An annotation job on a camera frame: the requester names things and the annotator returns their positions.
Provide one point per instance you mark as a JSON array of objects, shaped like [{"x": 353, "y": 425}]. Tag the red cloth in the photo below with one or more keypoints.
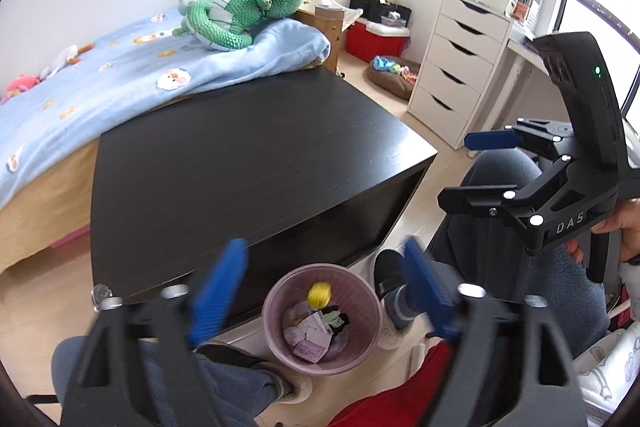
[{"x": 390, "y": 397}]

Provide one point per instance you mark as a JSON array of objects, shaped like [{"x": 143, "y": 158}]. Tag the pink waste bin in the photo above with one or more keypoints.
[{"x": 280, "y": 297}]

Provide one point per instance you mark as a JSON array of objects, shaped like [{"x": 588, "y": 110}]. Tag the white cardboard box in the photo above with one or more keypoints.
[{"x": 315, "y": 329}]

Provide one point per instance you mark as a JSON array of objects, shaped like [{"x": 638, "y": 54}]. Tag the red cooler box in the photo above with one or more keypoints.
[{"x": 375, "y": 44}]

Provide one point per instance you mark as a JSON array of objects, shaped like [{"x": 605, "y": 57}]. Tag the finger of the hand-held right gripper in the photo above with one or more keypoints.
[
  {"x": 475, "y": 199},
  {"x": 492, "y": 140}
]

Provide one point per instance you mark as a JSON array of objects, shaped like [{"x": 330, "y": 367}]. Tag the yellow tape measure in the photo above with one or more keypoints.
[{"x": 320, "y": 295}]

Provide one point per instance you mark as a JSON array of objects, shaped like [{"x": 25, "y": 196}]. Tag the white printed cloth bag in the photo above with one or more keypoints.
[{"x": 610, "y": 377}]

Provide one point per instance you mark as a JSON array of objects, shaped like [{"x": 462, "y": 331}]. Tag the green dragon plush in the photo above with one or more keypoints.
[{"x": 220, "y": 22}]

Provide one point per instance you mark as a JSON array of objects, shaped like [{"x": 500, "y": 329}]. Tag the white drawer cabinet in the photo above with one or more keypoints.
[{"x": 460, "y": 77}]

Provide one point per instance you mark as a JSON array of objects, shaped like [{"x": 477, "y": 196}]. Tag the teal soft toy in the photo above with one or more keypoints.
[{"x": 386, "y": 64}]

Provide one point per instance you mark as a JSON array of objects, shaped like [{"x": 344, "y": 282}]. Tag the person's right leg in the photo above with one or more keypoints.
[{"x": 500, "y": 257}]

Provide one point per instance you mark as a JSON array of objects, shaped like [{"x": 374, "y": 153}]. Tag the white duck plush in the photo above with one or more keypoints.
[{"x": 62, "y": 59}]

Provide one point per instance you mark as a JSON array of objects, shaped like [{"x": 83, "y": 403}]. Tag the person's right hand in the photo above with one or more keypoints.
[{"x": 627, "y": 227}]

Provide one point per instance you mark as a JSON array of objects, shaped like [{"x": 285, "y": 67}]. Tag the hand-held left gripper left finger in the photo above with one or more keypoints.
[{"x": 220, "y": 287}]

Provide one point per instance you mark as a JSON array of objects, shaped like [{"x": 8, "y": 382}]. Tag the person's left leg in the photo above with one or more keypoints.
[{"x": 150, "y": 382}]

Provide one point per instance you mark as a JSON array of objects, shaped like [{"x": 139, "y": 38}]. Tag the brown pet bed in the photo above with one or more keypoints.
[{"x": 390, "y": 82}]

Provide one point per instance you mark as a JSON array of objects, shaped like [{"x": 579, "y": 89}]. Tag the bed with blue blanket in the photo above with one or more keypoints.
[{"x": 40, "y": 219}]

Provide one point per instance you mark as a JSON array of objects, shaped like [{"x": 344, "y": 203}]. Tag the person's leg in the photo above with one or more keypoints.
[
  {"x": 150, "y": 382},
  {"x": 500, "y": 257}
]

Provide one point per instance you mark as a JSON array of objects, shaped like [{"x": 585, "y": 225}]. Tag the pink printed packet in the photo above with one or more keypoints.
[{"x": 307, "y": 351}]

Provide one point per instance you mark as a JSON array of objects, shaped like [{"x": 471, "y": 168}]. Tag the pink plush toy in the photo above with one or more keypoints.
[{"x": 22, "y": 84}]

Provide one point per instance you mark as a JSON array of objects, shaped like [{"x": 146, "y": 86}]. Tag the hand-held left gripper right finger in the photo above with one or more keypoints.
[{"x": 427, "y": 287}]

